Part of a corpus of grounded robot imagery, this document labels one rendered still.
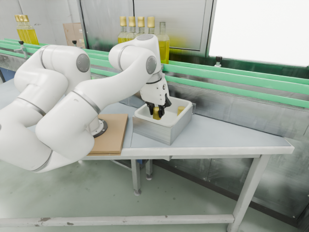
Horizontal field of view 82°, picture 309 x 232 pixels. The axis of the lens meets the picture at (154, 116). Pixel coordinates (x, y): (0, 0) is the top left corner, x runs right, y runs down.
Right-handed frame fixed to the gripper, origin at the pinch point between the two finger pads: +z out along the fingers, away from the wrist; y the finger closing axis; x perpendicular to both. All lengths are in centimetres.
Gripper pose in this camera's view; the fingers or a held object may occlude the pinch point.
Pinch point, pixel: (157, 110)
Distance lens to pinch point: 70.5
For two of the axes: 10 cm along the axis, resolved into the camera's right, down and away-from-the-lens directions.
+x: -5.1, 6.3, -5.8
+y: -8.5, -2.7, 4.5
